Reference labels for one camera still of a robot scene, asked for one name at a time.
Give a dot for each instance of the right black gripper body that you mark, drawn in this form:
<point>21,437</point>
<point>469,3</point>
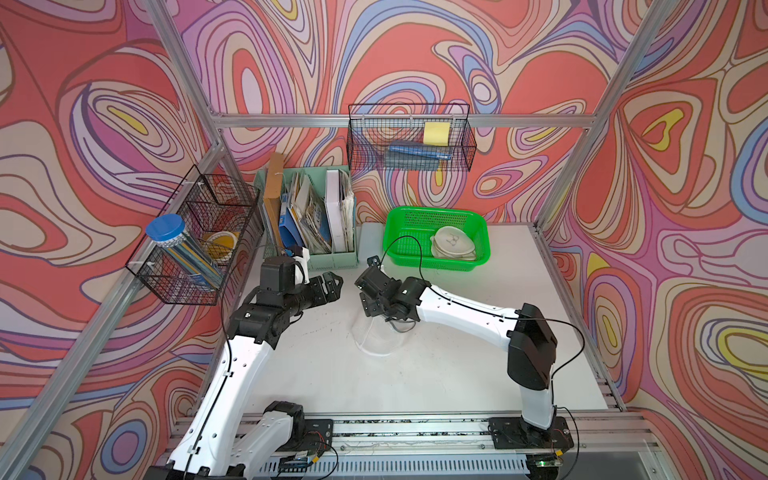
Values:
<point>376,307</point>

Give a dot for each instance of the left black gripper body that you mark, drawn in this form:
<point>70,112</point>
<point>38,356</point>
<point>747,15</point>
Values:
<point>303,296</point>

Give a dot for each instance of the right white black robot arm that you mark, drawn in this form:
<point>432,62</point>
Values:
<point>524,333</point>

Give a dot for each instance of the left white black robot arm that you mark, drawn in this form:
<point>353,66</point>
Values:
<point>210,448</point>

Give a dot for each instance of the blue folder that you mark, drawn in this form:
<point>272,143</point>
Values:
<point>289,233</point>

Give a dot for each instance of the green plastic basket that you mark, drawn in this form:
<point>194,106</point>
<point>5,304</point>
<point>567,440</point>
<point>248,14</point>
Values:
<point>408,230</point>

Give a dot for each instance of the yellow tape roll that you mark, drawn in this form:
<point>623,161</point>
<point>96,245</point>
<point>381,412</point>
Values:
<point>220,246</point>

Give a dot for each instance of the mint green file organizer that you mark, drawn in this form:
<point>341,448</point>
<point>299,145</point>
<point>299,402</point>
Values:
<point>303,193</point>

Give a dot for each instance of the brown cardboard folder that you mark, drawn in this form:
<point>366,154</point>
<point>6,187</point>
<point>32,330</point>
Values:
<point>273,184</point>

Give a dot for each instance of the white book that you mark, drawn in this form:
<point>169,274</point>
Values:
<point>334,211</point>

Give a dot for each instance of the blue lidded clear jar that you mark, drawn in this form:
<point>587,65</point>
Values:
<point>169,231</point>

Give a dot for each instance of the blue pen pouch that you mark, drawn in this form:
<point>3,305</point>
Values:
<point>421,150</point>

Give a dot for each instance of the yellow sticky note pad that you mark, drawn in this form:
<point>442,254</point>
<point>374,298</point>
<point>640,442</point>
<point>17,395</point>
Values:
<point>436,133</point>

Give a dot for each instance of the green circuit board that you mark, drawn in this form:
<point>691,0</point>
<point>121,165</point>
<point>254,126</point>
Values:
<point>294,465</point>

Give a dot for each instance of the left black wire basket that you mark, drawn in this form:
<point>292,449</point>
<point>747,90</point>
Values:
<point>208,203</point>

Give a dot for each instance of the black wire basket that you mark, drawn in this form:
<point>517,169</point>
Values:
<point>372,127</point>
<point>208,203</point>

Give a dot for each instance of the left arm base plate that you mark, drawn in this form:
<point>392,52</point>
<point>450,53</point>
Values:
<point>312,434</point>

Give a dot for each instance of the back black wire basket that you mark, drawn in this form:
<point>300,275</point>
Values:
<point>372,127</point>

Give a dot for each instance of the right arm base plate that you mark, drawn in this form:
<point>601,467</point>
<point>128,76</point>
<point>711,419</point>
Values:
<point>513,433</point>

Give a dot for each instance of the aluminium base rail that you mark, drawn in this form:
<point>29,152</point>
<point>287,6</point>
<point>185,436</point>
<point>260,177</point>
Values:
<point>607,445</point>

